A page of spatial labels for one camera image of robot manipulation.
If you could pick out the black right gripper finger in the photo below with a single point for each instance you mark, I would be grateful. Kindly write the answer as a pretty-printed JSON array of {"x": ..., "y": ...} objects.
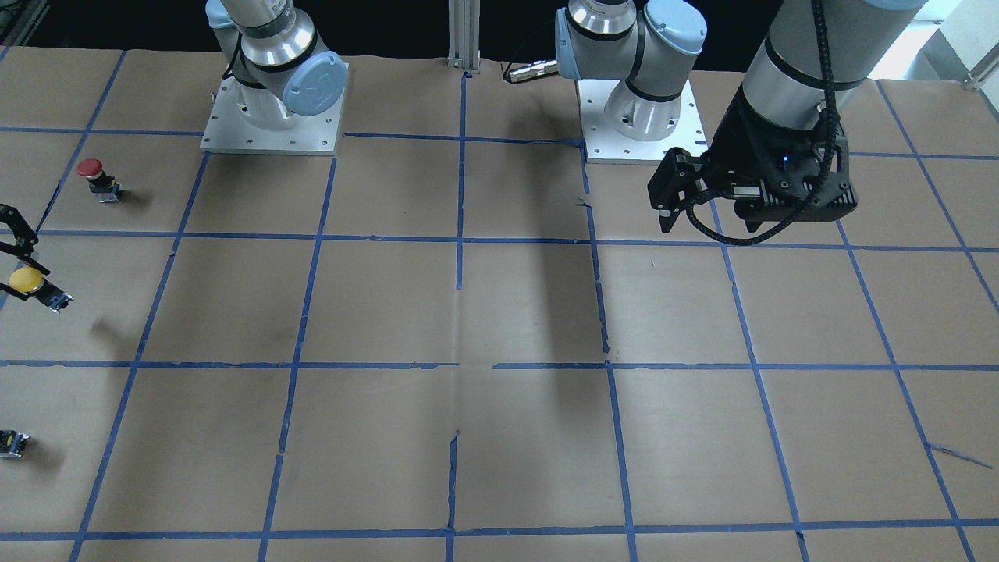
[
  {"x": 12, "y": 295},
  {"x": 27, "y": 264}
]

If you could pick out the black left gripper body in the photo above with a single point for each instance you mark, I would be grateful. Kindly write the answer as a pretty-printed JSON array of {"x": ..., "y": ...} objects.
[{"x": 741, "y": 140}]

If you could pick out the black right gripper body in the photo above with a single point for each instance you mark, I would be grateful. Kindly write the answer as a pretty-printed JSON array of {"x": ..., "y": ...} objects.
[{"x": 17, "y": 238}]

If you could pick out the yellow push button switch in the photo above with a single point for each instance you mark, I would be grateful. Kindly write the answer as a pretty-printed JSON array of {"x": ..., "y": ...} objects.
[{"x": 28, "y": 282}]

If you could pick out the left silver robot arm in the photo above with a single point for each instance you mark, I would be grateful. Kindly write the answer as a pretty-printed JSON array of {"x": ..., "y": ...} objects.
[{"x": 813, "y": 58}]

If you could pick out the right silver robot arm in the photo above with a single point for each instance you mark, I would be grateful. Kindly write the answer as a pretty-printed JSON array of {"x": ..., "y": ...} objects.
[{"x": 281, "y": 91}]

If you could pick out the red push button switch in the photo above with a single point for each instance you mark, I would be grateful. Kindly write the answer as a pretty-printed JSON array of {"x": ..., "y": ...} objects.
[{"x": 104, "y": 187}]

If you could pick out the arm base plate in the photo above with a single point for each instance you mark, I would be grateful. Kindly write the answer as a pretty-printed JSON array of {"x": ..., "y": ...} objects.
[
  {"x": 250, "y": 120},
  {"x": 620, "y": 128}
]

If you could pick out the aluminium frame post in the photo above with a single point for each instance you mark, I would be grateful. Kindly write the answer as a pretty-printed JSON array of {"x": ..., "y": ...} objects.
[{"x": 463, "y": 19}]

